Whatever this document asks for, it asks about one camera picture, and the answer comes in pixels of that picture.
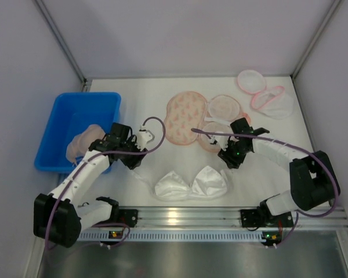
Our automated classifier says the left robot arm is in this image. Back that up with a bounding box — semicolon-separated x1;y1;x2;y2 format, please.
33;123;154;248

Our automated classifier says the pink trimmed mesh laundry bag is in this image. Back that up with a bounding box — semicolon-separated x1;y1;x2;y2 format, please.
236;69;294;120

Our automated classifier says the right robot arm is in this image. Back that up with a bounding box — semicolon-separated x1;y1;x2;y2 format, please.
212;118;340;219

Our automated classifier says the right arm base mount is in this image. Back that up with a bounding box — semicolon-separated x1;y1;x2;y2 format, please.
240;207;293;229

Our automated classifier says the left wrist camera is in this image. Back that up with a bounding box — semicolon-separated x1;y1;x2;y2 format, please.
136;125;155;151

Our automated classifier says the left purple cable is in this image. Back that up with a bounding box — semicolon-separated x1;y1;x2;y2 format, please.
45;116;166;251

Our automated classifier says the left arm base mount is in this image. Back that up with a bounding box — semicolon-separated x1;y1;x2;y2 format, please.
104;208;139;228

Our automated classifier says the white satin bra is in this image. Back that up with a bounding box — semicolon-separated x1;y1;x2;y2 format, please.
130;164;230;202

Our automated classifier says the purple cable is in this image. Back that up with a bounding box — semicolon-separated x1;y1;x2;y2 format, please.
190;127;340;248
45;116;166;251

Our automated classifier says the floral orange laundry bag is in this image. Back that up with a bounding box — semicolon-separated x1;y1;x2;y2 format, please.
164;91;251;153

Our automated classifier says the aluminium mounting rail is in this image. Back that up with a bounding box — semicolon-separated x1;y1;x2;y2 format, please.
75;206;348;243

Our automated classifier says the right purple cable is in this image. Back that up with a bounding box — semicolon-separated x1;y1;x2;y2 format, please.
190;127;340;248

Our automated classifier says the pink bra in bin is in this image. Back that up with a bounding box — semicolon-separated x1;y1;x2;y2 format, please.
66;124;105;165

